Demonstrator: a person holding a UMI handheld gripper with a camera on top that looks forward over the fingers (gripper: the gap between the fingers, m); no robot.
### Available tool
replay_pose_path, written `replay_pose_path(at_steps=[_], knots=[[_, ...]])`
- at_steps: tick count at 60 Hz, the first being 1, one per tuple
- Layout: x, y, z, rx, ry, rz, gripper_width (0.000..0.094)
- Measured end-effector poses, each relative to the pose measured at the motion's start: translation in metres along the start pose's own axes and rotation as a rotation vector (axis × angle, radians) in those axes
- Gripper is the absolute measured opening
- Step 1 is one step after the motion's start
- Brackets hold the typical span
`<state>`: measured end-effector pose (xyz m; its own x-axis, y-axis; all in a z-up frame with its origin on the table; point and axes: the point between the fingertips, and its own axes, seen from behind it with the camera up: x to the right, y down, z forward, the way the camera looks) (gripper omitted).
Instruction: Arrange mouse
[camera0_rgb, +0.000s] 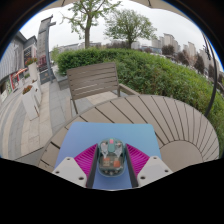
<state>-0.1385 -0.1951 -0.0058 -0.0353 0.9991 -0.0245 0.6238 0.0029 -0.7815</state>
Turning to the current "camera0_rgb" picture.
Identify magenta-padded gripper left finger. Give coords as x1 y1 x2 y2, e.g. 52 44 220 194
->
52 143 100 190

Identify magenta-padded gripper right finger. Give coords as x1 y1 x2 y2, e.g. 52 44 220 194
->
124 143 174 189

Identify blue rectangular mouse pad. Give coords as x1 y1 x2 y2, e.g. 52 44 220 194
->
53 121 163 191

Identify brown slatted patio chair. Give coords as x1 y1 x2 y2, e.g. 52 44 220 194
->
66 61 140 117

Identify green hedge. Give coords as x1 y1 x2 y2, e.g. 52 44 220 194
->
56 47 224 158

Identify dark curved umbrella pole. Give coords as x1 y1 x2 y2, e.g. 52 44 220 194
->
200 32 220 118

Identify tall white planter with flowers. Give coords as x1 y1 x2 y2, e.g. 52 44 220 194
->
24 57 40 83

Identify grey storefront building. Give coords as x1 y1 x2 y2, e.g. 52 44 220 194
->
0 30 38 103

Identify grey sign pillar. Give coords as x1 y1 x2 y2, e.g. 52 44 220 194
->
36 14 57 85

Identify distant apartment buildings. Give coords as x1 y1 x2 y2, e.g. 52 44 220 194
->
151 32 218 65

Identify thin-crowned tree with bare trunk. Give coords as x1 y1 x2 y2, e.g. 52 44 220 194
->
61 0 123 51

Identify round leafy tree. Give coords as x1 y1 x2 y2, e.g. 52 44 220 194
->
103 8 158 51

